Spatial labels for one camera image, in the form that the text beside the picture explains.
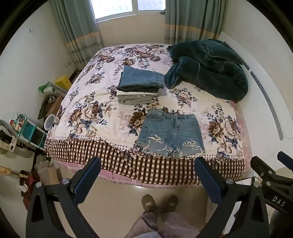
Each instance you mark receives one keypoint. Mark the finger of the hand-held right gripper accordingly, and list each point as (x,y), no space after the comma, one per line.
(261,166)
(286,160)

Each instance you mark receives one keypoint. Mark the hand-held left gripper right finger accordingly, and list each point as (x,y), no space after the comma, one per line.
(207,183)

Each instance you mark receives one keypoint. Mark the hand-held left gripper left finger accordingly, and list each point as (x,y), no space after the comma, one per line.
(85,183)

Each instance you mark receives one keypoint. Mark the frayed denim shorts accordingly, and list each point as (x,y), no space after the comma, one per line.
(170,132)

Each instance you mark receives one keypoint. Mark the folded beige pants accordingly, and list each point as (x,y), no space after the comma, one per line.
(135,97)

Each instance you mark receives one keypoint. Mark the cardboard box on floor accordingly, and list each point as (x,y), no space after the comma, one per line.
(49,174)

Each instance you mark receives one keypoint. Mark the person's right shoe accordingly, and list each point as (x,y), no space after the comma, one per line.
(170,202)

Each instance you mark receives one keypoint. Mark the person's shoe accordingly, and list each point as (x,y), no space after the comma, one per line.
(170,202)
(148,203)

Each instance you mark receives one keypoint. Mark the red cloth pile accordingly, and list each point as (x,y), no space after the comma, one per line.
(31,183)

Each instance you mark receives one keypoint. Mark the person's left shoe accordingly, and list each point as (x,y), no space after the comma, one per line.
(148,203)

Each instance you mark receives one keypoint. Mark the bed with floral sheet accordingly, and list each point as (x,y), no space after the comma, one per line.
(91,114)

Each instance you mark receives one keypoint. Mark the round plastic basin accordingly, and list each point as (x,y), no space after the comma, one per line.
(49,122)

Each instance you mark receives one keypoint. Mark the person's left leg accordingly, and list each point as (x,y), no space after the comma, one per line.
(144,225)

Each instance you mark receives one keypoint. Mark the teal toy shelf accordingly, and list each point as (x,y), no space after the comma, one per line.
(28,129)

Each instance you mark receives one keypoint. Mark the wooden nightstand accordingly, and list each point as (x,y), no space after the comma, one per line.
(56,105)

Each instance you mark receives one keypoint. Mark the white curved headboard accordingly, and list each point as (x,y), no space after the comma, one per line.
(258,66)

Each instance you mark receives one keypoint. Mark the green plastic bag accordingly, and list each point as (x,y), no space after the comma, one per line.
(47,88)

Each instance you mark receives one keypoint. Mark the yellow box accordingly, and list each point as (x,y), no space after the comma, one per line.
(62,82)

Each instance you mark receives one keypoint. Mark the dark green fleece blanket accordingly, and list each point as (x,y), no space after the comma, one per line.
(212,71)

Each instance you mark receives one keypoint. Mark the folded blue jeans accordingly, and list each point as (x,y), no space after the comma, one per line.
(139,79)

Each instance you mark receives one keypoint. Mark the green striped curtain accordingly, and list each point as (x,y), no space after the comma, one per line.
(190,20)
(75,29)

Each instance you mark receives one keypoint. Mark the window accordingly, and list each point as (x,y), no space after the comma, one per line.
(123,8)

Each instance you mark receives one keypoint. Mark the wall socket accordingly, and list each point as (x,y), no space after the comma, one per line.
(67,64)

